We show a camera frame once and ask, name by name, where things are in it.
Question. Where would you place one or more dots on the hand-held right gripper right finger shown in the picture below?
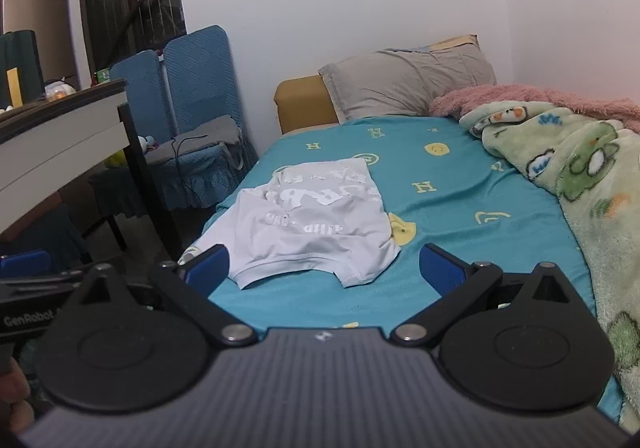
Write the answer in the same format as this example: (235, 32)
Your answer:
(442, 270)

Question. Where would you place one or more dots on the grey cloth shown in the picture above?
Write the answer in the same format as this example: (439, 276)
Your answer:
(210, 135)

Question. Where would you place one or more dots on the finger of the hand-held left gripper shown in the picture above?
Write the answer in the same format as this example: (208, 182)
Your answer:
(25, 264)

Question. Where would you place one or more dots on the dark table with white edge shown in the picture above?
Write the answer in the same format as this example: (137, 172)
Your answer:
(50, 142)

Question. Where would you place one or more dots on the dark green bag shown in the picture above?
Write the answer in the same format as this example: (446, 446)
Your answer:
(22, 57)

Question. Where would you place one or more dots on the teal printed bed sheet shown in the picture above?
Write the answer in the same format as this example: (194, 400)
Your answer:
(450, 208)

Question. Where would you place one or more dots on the white pole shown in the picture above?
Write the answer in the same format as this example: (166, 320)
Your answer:
(169, 97)

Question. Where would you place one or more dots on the yellow card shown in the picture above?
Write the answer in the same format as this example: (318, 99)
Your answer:
(13, 87)

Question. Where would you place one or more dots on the pink fuzzy blanket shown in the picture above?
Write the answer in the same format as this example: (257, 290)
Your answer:
(500, 95)

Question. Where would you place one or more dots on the beige pillow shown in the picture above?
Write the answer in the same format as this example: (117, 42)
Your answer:
(457, 41)

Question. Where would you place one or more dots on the green cartoon blanket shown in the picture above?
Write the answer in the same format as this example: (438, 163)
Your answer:
(590, 177)

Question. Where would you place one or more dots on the person's left hand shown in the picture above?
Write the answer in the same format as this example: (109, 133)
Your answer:
(12, 398)

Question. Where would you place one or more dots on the white t-shirt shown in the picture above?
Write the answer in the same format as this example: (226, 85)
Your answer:
(310, 228)

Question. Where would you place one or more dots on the white and blue plush toy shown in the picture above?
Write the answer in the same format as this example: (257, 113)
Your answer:
(146, 143)

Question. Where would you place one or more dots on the mustard yellow headboard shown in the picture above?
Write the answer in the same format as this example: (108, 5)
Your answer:
(300, 102)

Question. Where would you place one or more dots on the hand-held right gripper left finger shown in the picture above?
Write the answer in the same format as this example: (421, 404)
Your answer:
(207, 270)

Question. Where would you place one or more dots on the yellow-green plush toy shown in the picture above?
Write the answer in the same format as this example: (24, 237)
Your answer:
(116, 157)

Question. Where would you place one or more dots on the grey pillow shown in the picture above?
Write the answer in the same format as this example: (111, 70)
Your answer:
(400, 82)

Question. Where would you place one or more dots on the cardboard box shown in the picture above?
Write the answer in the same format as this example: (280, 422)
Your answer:
(40, 27)

